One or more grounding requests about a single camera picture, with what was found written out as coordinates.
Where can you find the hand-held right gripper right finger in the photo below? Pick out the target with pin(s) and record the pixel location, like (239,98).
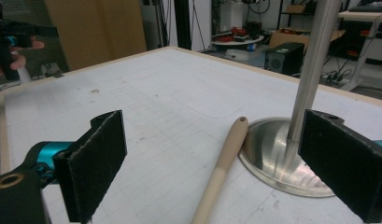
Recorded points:
(341,165)

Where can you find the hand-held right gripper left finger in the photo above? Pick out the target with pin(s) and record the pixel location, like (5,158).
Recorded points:
(92,168)

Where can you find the metal utensil stand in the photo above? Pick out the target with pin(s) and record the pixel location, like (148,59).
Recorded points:
(313,62)

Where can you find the beige slotted spoon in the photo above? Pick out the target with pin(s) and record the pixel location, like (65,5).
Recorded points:
(221,174)

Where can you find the white grid mat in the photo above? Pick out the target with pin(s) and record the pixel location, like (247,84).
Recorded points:
(166,102)

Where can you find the black computer tower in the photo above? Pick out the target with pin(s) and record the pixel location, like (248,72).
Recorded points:
(285,59)

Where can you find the cardboard box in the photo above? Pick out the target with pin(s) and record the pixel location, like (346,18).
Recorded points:
(288,36)

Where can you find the white desk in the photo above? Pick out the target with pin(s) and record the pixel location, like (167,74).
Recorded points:
(363,17)

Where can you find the round white table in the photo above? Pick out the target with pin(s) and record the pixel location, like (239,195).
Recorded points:
(238,41)

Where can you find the black vertical post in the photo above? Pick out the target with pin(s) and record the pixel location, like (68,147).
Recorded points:
(183,21)

